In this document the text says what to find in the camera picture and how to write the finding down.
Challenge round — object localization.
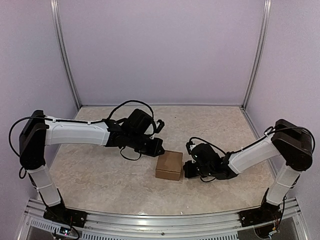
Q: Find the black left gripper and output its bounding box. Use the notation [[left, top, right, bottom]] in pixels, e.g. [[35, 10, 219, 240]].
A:
[[127, 131, 165, 158]]

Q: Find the brown cardboard box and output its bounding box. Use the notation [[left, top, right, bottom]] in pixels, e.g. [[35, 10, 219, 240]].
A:
[[155, 150, 183, 181]]

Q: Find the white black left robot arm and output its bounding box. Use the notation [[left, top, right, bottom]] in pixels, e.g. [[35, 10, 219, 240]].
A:
[[19, 109, 165, 223]]

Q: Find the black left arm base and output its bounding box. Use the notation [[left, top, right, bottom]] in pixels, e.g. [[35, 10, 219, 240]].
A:
[[40, 190, 88, 228]]

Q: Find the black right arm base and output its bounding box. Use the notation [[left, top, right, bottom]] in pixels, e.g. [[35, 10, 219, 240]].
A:
[[238, 188, 283, 227]]

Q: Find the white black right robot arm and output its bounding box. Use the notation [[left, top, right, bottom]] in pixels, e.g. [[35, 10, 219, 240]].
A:
[[183, 119, 316, 222]]

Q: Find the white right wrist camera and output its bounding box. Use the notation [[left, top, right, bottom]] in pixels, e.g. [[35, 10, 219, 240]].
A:
[[185, 140, 197, 156]]

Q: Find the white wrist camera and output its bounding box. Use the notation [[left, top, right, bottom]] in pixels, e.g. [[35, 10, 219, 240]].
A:
[[185, 140, 197, 156], [147, 119, 165, 139]]

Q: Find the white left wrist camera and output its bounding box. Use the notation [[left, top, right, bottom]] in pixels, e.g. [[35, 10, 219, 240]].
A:
[[147, 119, 165, 139]]

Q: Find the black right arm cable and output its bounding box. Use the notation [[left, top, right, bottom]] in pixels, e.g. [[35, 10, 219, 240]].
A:
[[188, 126, 316, 182]]

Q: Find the front aluminium frame rail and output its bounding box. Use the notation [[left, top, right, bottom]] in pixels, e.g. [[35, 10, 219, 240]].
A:
[[23, 198, 308, 240]]

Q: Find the left aluminium frame post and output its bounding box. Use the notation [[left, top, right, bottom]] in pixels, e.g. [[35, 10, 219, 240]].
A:
[[50, 0, 82, 110]]

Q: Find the aluminium frame post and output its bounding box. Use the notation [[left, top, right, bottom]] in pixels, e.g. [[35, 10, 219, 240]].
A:
[[241, 0, 272, 111], [50, 0, 82, 110]]

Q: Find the right aluminium frame post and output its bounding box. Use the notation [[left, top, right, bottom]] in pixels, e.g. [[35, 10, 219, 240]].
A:
[[241, 0, 272, 111]]

